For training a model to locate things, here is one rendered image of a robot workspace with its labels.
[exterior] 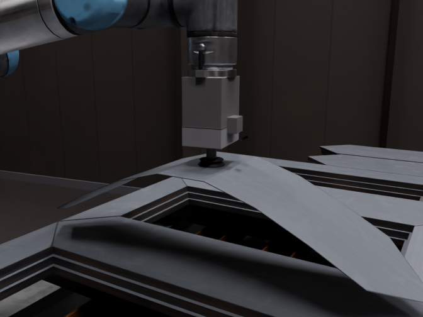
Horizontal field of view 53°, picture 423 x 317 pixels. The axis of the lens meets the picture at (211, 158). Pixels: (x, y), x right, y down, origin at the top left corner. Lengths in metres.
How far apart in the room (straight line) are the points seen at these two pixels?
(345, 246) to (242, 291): 0.17
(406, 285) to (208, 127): 0.34
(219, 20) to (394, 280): 0.42
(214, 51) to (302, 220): 0.26
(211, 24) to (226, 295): 0.39
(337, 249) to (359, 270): 0.04
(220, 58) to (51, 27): 0.23
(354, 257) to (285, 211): 0.11
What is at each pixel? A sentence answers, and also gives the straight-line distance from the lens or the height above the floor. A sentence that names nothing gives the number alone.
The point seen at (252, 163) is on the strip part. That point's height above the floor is 1.03.
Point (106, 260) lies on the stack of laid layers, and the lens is 0.77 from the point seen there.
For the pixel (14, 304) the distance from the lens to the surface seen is 1.06.
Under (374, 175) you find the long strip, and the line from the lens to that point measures 1.35.
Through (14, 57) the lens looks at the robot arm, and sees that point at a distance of 0.95.
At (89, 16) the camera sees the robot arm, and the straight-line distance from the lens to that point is 0.55.
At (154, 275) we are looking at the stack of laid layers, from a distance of 0.71.
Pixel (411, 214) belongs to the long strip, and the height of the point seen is 0.86.
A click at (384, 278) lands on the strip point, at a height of 0.92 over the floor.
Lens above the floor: 1.19
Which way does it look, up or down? 13 degrees down
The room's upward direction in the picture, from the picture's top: straight up
